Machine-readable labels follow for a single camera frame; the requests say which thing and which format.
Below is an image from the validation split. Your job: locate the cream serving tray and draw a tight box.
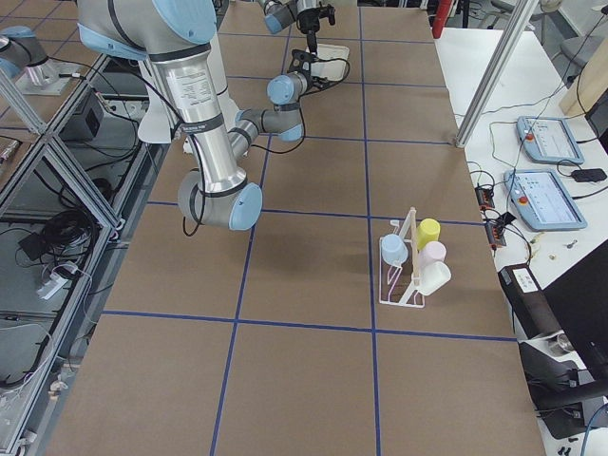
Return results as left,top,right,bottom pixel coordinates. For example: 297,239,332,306
312,43,350,82

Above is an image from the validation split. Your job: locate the far blue teach pendant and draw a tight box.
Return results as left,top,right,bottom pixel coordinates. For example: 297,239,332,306
516,116,584,165

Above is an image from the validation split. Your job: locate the white wire cup rack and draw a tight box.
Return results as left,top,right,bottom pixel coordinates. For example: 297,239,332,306
378,207,426,309

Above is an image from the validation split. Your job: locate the yellow plastic cup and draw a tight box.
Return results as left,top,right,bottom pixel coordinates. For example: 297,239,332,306
416,218,441,251

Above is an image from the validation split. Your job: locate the pink plastic cup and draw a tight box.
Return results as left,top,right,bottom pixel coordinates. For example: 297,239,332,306
419,241,447,268

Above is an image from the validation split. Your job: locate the black power adapter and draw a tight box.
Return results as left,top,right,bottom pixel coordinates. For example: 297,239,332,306
570,168,607,182

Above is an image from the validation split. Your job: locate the blue teach pendant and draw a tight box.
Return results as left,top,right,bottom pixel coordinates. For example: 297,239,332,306
503,169,587,232
516,116,584,165

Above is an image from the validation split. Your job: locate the brown table mat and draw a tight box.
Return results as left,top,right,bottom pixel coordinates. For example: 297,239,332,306
47,8,544,455

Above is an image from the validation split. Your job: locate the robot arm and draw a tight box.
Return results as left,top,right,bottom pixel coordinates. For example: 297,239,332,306
257,0,335,55
77,1,334,231

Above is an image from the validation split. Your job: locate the aluminium frame post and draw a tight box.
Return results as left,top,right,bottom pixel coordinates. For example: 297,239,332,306
454,0,538,148

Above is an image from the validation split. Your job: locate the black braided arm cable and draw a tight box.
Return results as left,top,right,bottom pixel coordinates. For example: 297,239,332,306
246,56,352,156

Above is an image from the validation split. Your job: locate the near blue teach pendant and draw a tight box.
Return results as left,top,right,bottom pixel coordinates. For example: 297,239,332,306
503,169,587,232

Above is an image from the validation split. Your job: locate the white plastic cup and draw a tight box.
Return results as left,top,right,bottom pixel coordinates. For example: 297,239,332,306
418,261,452,296

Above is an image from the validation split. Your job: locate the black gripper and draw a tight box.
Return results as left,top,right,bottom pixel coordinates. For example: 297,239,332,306
296,2,335,33
287,30,323,93

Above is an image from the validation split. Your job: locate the red fire extinguisher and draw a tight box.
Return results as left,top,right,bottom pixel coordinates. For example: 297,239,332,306
431,0,452,39

